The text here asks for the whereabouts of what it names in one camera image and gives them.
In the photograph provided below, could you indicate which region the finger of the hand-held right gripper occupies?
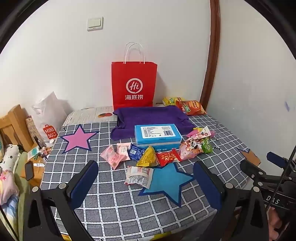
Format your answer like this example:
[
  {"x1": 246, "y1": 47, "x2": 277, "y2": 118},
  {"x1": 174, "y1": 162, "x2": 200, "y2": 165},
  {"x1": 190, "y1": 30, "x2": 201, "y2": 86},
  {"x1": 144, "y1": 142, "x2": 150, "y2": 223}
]
[
  {"x1": 266, "y1": 152, "x2": 291, "y2": 169},
  {"x1": 240, "y1": 160, "x2": 273, "y2": 186}
]

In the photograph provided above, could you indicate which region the yellow chips bag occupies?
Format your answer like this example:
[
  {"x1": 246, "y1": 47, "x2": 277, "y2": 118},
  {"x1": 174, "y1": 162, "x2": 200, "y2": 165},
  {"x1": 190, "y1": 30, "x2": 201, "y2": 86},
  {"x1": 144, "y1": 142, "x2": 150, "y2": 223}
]
[{"x1": 162, "y1": 96, "x2": 183, "y2": 107}]

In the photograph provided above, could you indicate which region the black white floral pillow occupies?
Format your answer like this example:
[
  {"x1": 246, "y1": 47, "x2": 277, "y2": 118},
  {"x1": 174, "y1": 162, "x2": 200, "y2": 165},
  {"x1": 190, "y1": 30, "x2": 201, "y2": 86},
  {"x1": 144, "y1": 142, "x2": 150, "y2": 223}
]
[{"x1": 0, "y1": 144, "x2": 22, "y2": 172}]

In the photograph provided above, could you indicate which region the wooden nightstand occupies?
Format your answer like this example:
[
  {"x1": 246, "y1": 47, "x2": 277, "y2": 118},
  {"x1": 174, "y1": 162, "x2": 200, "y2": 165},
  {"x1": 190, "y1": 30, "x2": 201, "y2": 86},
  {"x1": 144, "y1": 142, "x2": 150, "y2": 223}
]
[{"x1": 20, "y1": 144, "x2": 53, "y2": 186}]

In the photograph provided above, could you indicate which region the blue star patch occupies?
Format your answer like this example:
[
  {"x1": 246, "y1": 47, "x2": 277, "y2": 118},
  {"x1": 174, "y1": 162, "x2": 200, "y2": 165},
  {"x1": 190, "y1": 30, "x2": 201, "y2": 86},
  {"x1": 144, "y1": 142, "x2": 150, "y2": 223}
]
[{"x1": 138, "y1": 163, "x2": 196, "y2": 207}]

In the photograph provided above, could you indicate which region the patterned gift bag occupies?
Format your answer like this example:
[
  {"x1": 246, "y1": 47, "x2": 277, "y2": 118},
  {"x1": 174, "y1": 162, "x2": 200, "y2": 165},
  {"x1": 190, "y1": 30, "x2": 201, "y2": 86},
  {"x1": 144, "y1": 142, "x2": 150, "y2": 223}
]
[{"x1": 25, "y1": 115, "x2": 45, "y2": 144}]

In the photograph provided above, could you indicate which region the white light switch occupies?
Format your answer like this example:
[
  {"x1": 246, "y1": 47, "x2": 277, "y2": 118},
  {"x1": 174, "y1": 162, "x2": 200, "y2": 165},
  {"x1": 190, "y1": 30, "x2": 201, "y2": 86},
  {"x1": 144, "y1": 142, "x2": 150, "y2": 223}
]
[{"x1": 87, "y1": 17, "x2": 104, "y2": 31}]

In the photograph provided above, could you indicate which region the grey checkered blanket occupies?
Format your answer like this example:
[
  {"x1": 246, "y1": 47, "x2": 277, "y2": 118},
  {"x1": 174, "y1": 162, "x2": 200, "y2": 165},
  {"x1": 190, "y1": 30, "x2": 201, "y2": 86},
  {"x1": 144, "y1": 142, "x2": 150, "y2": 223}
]
[{"x1": 39, "y1": 113, "x2": 260, "y2": 241}]

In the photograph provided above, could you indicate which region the orange chips bag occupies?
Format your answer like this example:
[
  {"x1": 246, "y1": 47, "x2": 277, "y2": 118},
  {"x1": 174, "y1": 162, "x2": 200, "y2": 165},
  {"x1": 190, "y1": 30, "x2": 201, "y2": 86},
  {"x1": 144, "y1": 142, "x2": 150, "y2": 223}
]
[{"x1": 175, "y1": 100, "x2": 207, "y2": 116}]

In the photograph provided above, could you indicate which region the white plastic shopping bag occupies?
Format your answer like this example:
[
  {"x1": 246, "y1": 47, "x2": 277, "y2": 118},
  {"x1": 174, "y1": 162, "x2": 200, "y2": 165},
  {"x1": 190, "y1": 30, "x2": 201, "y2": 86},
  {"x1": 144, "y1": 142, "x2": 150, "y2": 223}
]
[{"x1": 31, "y1": 91, "x2": 70, "y2": 145}]

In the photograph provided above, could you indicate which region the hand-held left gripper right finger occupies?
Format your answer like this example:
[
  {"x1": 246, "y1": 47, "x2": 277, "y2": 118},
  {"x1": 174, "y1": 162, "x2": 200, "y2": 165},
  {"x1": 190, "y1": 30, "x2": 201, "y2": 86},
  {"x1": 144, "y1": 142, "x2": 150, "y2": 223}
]
[{"x1": 193, "y1": 160, "x2": 270, "y2": 241}]

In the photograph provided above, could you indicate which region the fruit print pillow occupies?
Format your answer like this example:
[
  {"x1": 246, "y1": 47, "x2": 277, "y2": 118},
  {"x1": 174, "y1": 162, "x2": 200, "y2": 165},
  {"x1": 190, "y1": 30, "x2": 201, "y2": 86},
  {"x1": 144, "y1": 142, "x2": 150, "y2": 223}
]
[{"x1": 63, "y1": 106, "x2": 118, "y2": 127}]

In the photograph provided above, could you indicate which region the black phone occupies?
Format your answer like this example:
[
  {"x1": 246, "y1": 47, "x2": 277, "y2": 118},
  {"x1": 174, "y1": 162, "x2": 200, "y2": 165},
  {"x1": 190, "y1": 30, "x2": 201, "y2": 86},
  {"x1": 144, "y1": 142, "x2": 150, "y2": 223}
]
[{"x1": 24, "y1": 160, "x2": 35, "y2": 181}]

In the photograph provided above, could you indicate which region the brown door frame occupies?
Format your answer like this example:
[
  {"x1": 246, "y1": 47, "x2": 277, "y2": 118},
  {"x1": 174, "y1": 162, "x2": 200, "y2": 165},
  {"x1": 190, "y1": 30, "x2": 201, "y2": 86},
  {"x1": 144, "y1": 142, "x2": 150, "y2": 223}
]
[{"x1": 200, "y1": 0, "x2": 220, "y2": 110}]

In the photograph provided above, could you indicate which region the wooden headboard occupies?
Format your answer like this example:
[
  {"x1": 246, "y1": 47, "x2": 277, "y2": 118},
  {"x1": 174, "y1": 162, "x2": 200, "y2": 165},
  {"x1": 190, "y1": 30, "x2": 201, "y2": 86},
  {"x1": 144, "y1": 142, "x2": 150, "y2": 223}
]
[{"x1": 0, "y1": 104, "x2": 34, "y2": 152}]

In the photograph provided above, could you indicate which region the pink star patch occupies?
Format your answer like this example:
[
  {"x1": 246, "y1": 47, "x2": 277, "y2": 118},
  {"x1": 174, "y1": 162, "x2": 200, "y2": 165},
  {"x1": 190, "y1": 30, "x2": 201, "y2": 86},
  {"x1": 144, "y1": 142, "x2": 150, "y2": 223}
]
[{"x1": 60, "y1": 124, "x2": 100, "y2": 153}]

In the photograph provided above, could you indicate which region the blue tissue box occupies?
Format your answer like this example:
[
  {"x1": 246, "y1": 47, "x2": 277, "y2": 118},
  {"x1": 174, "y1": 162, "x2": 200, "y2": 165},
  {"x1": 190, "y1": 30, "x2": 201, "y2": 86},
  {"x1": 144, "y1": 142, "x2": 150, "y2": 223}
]
[{"x1": 134, "y1": 123, "x2": 184, "y2": 151}]

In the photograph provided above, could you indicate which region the small white pink packet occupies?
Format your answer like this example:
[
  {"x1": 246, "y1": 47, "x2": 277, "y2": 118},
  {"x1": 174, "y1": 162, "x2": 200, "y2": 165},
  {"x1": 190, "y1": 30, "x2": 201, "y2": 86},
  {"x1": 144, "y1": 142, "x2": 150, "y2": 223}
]
[{"x1": 116, "y1": 142, "x2": 132, "y2": 155}]

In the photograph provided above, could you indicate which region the pink cartoon blanket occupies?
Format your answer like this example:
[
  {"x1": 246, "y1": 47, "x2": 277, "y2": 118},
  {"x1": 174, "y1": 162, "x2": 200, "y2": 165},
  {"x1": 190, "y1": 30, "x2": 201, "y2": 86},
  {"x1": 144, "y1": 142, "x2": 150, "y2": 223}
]
[{"x1": 0, "y1": 169, "x2": 20, "y2": 204}]

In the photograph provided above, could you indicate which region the pink white candy packet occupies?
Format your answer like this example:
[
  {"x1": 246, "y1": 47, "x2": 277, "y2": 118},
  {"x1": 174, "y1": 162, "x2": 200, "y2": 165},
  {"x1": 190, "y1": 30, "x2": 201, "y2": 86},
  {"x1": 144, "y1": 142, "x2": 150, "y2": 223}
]
[{"x1": 199, "y1": 126, "x2": 215, "y2": 138}]

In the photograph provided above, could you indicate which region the pink packet with gold circle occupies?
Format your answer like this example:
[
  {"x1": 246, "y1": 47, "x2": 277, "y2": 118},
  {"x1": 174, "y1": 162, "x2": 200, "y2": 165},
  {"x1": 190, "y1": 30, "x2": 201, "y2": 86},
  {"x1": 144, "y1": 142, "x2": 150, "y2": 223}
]
[{"x1": 107, "y1": 153, "x2": 130, "y2": 170}]

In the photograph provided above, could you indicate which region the red paper bag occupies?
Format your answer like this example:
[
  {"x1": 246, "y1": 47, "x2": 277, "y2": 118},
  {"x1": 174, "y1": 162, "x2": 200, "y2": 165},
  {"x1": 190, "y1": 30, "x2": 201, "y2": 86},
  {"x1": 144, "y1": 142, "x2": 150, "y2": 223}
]
[{"x1": 111, "y1": 42, "x2": 158, "y2": 110}]

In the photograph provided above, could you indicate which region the purple towel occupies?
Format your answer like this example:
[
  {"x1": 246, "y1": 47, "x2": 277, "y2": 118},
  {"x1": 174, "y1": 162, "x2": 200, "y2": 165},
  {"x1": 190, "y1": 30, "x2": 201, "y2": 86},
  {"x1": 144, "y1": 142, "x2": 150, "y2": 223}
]
[{"x1": 110, "y1": 105, "x2": 196, "y2": 142}]

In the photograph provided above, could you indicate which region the pink panda snack packet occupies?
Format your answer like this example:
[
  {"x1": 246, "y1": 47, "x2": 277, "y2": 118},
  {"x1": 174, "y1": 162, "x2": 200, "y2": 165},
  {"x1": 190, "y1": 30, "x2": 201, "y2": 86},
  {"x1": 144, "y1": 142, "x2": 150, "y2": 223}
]
[{"x1": 179, "y1": 137, "x2": 204, "y2": 161}]

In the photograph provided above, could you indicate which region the yellow triangular snack packet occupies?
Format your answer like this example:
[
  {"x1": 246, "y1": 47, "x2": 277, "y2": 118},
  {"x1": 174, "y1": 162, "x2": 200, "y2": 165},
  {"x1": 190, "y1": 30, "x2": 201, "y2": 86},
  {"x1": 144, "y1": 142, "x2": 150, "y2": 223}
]
[{"x1": 136, "y1": 146, "x2": 160, "y2": 167}]

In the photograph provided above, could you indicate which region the person's right hand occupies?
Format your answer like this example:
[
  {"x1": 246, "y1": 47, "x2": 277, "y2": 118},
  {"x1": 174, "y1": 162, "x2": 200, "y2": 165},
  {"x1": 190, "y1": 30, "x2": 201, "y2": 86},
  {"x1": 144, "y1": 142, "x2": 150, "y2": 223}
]
[{"x1": 268, "y1": 206, "x2": 289, "y2": 241}]

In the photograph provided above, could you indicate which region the brown cardboard piece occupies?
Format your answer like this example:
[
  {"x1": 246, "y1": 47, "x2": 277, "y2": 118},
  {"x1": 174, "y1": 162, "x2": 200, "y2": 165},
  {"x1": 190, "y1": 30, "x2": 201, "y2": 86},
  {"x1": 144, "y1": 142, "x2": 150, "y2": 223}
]
[{"x1": 239, "y1": 148, "x2": 262, "y2": 167}]

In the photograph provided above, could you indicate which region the blue snack packet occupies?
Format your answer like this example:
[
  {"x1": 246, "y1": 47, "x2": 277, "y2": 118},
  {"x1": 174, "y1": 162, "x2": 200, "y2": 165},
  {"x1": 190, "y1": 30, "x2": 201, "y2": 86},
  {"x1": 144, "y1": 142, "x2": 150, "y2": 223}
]
[{"x1": 128, "y1": 143, "x2": 146, "y2": 161}]

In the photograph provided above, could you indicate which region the white red snack packet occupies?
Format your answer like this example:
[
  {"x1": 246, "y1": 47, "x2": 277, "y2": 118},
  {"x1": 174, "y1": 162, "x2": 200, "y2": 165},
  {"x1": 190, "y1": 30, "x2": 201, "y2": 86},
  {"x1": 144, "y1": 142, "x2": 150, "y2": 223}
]
[{"x1": 124, "y1": 166, "x2": 154, "y2": 189}]

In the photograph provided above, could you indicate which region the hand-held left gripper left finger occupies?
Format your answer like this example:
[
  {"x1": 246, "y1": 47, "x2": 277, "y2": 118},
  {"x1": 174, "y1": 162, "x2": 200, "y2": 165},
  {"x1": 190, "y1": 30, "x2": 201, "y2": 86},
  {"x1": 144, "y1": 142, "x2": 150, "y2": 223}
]
[{"x1": 22, "y1": 160, "x2": 99, "y2": 241}]

